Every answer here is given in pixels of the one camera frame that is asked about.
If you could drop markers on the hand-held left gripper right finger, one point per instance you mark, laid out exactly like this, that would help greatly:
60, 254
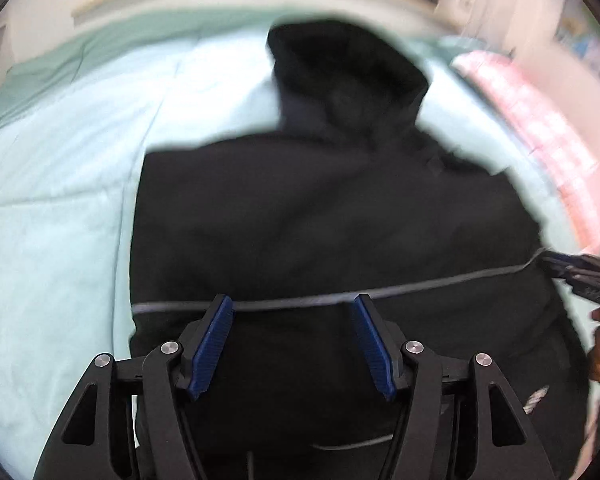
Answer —
375, 345

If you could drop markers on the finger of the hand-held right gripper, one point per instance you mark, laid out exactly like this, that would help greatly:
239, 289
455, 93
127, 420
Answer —
590, 285
567, 261

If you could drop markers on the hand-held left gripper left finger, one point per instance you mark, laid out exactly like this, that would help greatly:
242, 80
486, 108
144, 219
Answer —
212, 345

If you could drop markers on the black hooded jacket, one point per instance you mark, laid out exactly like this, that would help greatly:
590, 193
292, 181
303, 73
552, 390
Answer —
330, 210

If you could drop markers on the pink patterned cloth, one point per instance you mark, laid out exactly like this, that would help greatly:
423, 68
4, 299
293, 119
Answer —
545, 125

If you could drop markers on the light green bed sheet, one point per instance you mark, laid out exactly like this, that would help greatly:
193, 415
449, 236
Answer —
55, 185

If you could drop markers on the colourful wall poster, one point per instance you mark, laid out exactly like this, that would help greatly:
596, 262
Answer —
580, 40

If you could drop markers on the pale bed frame edge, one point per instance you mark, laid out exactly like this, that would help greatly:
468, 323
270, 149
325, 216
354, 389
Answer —
130, 2

